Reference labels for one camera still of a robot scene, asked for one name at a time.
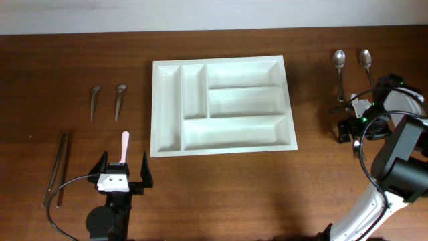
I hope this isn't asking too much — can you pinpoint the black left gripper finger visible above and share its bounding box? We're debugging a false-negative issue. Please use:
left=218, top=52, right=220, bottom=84
left=89, top=151, right=108, bottom=175
left=140, top=151, right=154, bottom=188

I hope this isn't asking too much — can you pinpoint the metal chopstick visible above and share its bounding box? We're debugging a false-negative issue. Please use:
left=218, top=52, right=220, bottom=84
left=42, top=132, right=68, bottom=207
left=56, top=132, right=70, bottom=208

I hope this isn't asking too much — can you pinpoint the large metal spoon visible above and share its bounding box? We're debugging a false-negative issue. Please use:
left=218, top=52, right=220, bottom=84
left=359, top=49, right=375, bottom=87
left=332, top=50, right=346, bottom=102

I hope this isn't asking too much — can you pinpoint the metal fork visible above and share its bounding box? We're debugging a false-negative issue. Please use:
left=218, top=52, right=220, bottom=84
left=352, top=139, right=361, bottom=159

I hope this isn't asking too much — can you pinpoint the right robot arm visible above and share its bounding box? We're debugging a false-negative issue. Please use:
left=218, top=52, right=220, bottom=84
left=316, top=74, right=427, bottom=241

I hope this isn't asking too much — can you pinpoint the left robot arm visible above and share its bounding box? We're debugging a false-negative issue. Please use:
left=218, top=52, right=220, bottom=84
left=86, top=152, right=153, bottom=240

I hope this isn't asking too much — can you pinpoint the pink and white plastic knife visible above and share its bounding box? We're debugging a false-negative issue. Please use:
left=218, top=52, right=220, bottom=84
left=120, top=131, right=130, bottom=163

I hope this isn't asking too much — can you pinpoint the small metal spoon left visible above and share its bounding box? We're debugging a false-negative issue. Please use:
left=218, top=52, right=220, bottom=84
left=90, top=86, right=100, bottom=121

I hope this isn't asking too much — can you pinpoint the small metal spoon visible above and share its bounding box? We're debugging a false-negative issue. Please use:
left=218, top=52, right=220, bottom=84
left=90, top=86, right=100, bottom=121
left=114, top=84, right=127, bottom=121

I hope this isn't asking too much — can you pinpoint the small metal spoon right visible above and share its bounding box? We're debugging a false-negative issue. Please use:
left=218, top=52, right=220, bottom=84
left=114, top=84, right=127, bottom=121

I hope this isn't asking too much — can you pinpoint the white plastic cutlery tray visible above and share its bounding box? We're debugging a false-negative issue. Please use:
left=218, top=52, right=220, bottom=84
left=150, top=55, right=298, bottom=157

